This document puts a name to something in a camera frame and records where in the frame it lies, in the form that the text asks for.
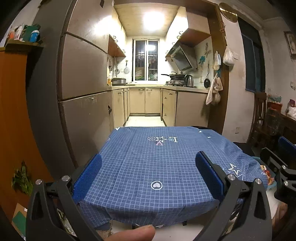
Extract blue plastic basin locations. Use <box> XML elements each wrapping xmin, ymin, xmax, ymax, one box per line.
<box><xmin>253</xmin><ymin>157</ymin><xmax>276</xmax><ymax>190</ymax></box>

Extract blue checkered tablecloth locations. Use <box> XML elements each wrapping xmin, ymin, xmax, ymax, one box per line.
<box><xmin>72</xmin><ymin>126</ymin><xmax>268</xmax><ymax>228</ymax></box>

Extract hanging cloth bags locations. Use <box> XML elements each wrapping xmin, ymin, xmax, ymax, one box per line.
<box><xmin>205</xmin><ymin>75</ymin><xmax>223</xmax><ymax>105</ymax></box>

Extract kitchen window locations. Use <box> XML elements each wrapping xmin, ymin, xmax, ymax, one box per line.
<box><xmin>132</xmin><ymin>39</ymin><xmax>159</xmax><ymax>82</ymax></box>

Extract wooden cabinet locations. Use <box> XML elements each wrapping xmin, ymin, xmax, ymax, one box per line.
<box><xmin>1</xmin><ymin>40</ymin><xmax>53</xmax><ymax>220</ymax></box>

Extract round wall clock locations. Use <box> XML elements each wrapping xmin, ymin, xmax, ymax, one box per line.
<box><xmin>219</xmin><ymin>3</ymin><xmax>238</xmax><ymax>23</ymax></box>

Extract black frying pan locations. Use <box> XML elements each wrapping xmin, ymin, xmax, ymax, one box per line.
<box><xmin>162</xmin><ymin>74</ymin><xmax>185</xmax><ymax>80</ymax></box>

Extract left hand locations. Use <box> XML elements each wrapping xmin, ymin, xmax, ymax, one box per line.
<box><xmin>105</xmin><ymin>225</ymin><xmax>156</xmax><ymax>241</ymax></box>

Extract grey refrigerator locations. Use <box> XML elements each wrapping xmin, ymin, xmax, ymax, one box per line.
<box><xmin>27</xmin><ymin>1</ymin><xmax>113</xmax><ymax>179</ymax></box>

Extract kitchen base cabinets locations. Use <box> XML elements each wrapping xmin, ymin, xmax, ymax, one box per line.
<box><xmin>109</xmin><ymin>85</ymin><xmax>210</xmax><ymax>128</ymax></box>

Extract dark wooden table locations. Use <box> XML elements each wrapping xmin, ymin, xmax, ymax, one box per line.
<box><xmin>265</xmin><ymin>108</ymin><xmax>296</xmax><ymax>144</ymax></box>

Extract right hand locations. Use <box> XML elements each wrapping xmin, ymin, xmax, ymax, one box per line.
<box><xmin>272</xmin><ymin>202</ymin><xmax>288</xmax><ymax>230</ymax></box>

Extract steel kettle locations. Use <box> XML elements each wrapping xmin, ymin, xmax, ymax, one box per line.
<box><xmin>184</xmin><ymin>74</ymin><xmax>194</xmax><ymax>87</ymax></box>

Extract hanging white plastic bag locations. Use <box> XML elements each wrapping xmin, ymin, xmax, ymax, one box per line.
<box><xmin>223</xmin><ymin>46</ymin><xmax>235</xmax><ymax>67</ymax></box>

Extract framed wall picture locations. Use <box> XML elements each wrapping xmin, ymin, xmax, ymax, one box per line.
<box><xmin>284</xmin><ymin>31</ymin><xmax>296</xmax><ymax>57</ymax></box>

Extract range hood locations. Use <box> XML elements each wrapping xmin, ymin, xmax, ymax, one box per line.
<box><xmin>166</xmin><ymin>44</ymin><xmax>198</xmax><ymax>73</ymax></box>

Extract wooden chair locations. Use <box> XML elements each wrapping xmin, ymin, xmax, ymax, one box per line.
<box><xmin>248</xmin><ymin>92</ymin><xmax>267</xmax><ymax>144</ymax></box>

